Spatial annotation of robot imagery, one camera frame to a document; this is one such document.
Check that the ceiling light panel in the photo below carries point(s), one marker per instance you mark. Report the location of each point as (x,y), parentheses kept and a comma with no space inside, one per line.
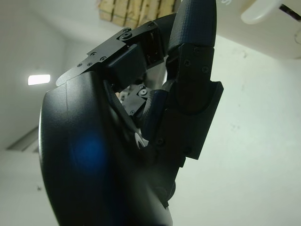
(39,79)

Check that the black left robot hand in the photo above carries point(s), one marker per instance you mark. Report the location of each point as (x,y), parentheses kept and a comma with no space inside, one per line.
(94,146)

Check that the wooden crate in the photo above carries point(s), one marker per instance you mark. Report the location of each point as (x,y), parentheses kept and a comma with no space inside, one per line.
(117,9)

